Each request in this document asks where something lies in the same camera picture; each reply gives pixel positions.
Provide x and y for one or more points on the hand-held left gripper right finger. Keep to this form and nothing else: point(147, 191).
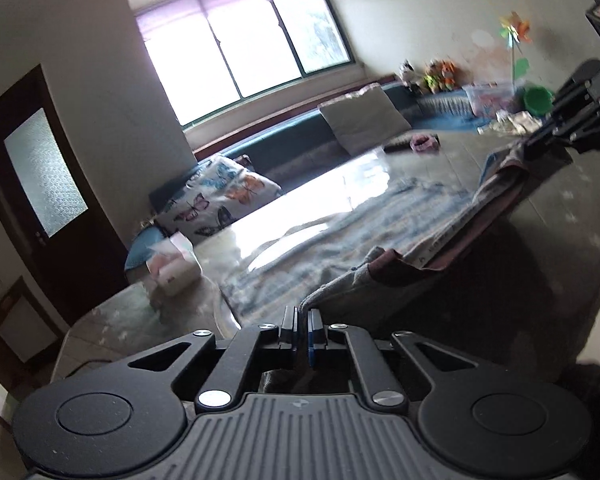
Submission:
point(314, 335)

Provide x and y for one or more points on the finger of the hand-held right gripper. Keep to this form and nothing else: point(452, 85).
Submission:
point(577, 85)
point(565, 127)

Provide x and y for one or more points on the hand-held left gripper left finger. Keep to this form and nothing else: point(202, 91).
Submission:
point(291, 332)

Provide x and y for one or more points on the blue striped pants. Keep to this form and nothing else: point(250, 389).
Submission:
point(360, 230)

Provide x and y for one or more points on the green plastic bucket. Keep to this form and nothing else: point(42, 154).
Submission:
point(537, 101)

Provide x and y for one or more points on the pale yellow cloth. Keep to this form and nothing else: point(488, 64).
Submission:
point(515, 122)

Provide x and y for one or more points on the green pinwheel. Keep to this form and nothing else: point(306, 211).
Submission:
point(521, 66)

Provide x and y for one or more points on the clear plastic storage box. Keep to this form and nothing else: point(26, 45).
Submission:
point(490, 100)

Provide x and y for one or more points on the colourful pinwheel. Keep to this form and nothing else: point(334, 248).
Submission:
point(515, 30)

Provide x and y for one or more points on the white tissue box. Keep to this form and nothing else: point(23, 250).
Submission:
point(177, 275)

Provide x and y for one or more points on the orange plush toy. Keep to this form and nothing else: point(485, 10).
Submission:
point(449, 74)

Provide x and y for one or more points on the pink hair scrunchie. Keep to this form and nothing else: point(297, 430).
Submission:
point(425, 142)

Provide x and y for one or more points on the yellow green plush toy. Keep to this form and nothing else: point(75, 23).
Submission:
point(432, 79)

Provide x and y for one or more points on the butterfly print pillow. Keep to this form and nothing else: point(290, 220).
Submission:
point(215, 205)

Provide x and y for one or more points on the black and white cow plush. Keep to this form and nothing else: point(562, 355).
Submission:
point(408, 74)

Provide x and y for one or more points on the black remote control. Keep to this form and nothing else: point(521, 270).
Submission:
point(396, 146)

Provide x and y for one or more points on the blue bench sofa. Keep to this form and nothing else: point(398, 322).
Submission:
point(290, 140)

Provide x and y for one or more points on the plain white pillow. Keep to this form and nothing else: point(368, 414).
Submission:
point(365, 120)

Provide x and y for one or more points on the dark door with frosted glass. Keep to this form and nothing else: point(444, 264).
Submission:
point(80, 240)

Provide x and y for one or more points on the large window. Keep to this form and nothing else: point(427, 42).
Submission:
point(250, 50)

